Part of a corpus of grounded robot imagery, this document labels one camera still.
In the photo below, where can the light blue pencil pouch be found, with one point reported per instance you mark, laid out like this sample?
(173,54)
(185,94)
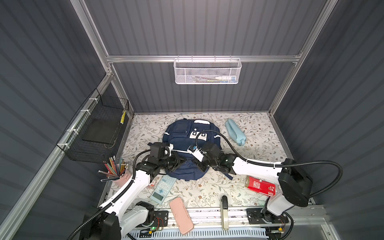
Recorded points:
(235,132)

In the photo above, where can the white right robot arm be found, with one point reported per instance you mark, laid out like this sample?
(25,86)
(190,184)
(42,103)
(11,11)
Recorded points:
(293,184)

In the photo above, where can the red card box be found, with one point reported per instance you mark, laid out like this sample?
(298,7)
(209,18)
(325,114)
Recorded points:
(260,186)

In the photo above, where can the yellow ruler in basket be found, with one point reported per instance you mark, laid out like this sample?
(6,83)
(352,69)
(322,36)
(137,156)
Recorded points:
(122,120)

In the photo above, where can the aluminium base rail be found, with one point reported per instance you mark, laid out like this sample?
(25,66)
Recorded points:
(160,221)

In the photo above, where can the white wire mesh basket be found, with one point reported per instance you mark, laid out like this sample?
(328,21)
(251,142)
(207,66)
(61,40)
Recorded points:
(207,71)

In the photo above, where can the light blue calculator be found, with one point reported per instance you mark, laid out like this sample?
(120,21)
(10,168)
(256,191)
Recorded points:
(162,189)

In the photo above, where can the black wire wall basket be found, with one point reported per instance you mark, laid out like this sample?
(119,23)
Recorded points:
(98,107)

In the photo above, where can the navy blue student backpack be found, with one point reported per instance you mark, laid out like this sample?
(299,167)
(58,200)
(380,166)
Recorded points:
(182,134)

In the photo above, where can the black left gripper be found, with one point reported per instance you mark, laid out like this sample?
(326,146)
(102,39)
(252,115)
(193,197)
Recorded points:
(175,156)

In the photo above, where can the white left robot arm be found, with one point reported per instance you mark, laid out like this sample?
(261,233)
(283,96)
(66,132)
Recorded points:
(108,222)

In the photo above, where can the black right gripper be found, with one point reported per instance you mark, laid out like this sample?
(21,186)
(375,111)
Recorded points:
(199,164)

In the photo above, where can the black notebook in basket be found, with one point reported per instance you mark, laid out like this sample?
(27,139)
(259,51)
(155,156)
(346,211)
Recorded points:
(101,131)

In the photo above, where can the coloured pencils cup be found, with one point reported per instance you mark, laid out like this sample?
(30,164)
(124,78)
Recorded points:
(116,172)

